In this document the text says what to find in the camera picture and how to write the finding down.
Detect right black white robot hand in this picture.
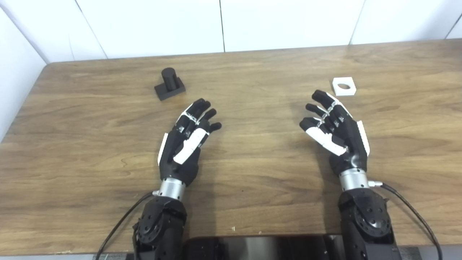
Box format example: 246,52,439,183
299,90,371,177

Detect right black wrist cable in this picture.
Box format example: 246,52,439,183
368,180,444,260

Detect black peg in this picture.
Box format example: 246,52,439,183
154,68,186,101

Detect white square piece with hole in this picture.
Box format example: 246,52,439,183
331,77,357,96

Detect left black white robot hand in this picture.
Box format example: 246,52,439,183
157,98,222,186

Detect black robot torso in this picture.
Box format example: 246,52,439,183
182,235,347,260

